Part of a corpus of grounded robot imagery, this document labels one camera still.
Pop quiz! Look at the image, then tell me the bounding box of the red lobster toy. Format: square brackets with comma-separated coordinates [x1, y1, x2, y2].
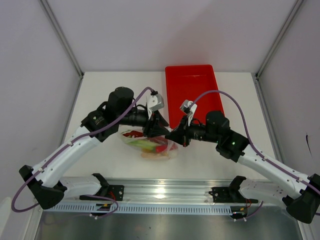
[120, 130, 178, 154]

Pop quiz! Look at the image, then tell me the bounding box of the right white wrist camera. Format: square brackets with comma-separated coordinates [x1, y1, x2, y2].
[180, 99, 198, 126]

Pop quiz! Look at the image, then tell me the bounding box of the aluminium mounting rail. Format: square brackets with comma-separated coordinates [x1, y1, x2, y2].
[58, 177, 239, 204]

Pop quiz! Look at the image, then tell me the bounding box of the green white celery toy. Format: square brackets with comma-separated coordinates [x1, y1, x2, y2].
[127, 139, 160, 151]

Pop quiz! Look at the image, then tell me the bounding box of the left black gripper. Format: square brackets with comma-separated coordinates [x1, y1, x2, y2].
[117, 107, 171, 138]

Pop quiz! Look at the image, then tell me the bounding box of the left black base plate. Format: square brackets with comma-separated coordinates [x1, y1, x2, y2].
[79, 185, 125, 201]

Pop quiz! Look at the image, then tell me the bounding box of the yellow ginger toy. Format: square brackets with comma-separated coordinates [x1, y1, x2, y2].
[141, 150, 178, 160]

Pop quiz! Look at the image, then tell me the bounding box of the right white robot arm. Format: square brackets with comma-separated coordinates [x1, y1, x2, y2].
[166, 111, 320, 224]

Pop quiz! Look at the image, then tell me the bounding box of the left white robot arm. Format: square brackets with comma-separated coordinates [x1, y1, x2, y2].
[19, 86, 169, 210]

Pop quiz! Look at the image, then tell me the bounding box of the white slotted cable duct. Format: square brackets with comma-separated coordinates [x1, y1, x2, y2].
[46, 202, 245, 216]

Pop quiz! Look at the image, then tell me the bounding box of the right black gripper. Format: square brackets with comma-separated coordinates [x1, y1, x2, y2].
[165, 115, 220, 148]

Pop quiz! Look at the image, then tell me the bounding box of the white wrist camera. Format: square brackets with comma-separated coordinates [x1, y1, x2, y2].
[146, 91, 165, 119]
[180, 99, 198, 126]

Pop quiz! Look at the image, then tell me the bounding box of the clear zip top bag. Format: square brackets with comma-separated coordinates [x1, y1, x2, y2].
[117, 125, 179, 160]

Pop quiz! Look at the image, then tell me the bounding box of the red plastic tray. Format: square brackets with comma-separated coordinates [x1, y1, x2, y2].
[165, 64, 224, 129]

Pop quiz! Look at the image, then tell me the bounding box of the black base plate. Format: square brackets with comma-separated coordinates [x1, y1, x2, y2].
[79, 185, 125, 201]
[208, 186, 259, 204]

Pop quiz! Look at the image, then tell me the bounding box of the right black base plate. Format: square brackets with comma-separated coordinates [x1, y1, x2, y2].
[208, 186, 259, 204]

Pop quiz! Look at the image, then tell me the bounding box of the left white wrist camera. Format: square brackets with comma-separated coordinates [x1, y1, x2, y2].
[146, 91, 165, 119]

